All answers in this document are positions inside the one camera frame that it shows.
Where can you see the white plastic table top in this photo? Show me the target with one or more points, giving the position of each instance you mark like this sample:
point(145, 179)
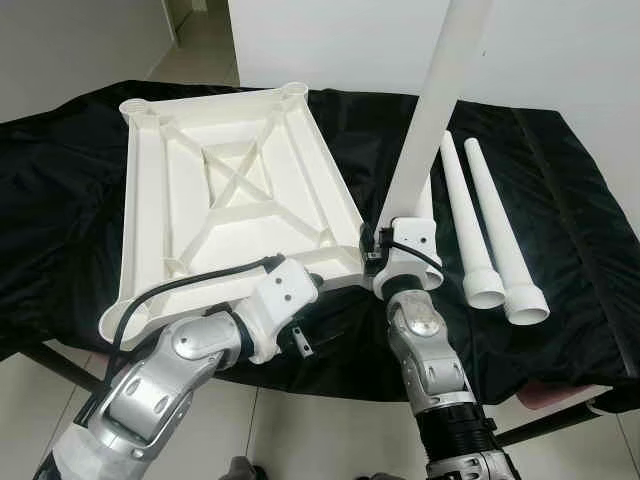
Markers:
point(150, 200)

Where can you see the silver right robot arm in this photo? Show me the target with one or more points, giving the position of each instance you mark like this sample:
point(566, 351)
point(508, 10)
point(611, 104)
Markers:
point(425, 335)

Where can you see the grey robot left foot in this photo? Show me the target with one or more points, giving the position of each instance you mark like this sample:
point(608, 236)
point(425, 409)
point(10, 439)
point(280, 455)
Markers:
point(242, 470)

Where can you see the grey robot foot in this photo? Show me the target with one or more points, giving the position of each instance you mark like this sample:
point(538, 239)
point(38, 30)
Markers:
point(370, 474)
point(242, 470)

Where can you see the grey robot right foot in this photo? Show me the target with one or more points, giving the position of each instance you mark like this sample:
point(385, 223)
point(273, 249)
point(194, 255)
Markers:
point(370, 474)

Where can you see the black cloth table cover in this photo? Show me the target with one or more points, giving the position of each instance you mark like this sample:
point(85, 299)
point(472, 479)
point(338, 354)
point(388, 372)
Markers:
point(580, 250)

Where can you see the black metal table leg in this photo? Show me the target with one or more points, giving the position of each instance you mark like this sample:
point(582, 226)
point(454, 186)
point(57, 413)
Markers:
point(60, 368)
point(550, 422)

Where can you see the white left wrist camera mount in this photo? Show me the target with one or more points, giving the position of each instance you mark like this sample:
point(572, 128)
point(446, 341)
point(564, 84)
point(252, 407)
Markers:
point(285, 285)

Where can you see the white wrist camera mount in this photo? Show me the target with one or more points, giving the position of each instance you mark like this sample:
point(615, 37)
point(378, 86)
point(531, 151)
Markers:
point(415, 238)
point(285, 285)

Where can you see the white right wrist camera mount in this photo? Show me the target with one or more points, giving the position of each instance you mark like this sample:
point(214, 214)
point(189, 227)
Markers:
point(415, 238)

